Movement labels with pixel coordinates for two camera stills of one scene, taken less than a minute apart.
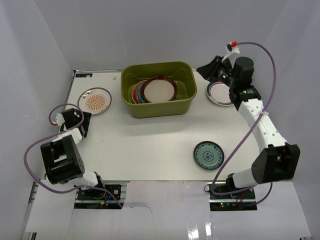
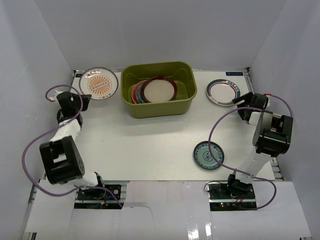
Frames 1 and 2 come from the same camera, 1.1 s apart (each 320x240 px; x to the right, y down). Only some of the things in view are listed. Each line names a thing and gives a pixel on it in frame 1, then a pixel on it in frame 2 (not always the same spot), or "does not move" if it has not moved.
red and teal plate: x=134 y=92 does not move
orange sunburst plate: x=95 y=100 -> x=100 y=83
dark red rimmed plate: x=159 y=88 does not move
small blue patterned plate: x=208 y=155 does not move
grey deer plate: x=138 y=94 does not move
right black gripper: x=209 y=71 -> x=248 y=98
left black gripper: x=83 y=122 -> x=78 y=100
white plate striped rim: x=218 y=93 does not move
